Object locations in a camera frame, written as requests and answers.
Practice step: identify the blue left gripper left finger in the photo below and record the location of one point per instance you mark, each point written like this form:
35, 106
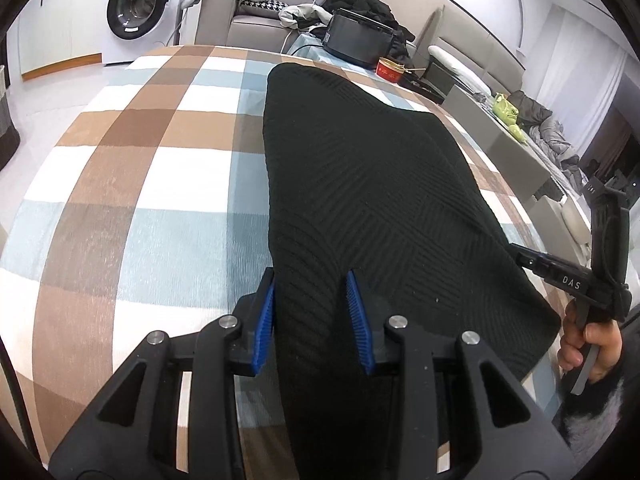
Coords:
250, 351

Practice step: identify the white washing machine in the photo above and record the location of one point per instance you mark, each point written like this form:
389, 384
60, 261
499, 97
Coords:
134, 27

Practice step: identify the plaid table cloth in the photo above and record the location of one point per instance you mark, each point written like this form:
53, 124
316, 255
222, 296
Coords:
149, 213

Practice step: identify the red instant noodle cup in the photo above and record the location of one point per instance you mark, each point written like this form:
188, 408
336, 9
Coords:
389, 70

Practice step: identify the grey sofa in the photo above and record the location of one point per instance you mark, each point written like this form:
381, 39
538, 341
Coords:
233, 23

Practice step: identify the person's right hand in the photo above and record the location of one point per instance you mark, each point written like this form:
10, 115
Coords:
606, 336

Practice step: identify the pile of black clothes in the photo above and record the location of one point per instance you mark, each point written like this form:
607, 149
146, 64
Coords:
379, 11

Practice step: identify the black knit sweater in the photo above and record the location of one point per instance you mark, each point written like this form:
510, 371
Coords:
357, 184

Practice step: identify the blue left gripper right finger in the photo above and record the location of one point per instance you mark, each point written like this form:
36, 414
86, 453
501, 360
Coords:
369, 312

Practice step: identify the green toy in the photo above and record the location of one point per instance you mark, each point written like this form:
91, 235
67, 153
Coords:
507, 113

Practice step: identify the black rice cooker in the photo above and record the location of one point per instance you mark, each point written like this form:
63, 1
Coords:
356, 39

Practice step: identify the woven laundry basket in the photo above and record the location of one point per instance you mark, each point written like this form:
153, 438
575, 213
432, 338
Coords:
10, 139

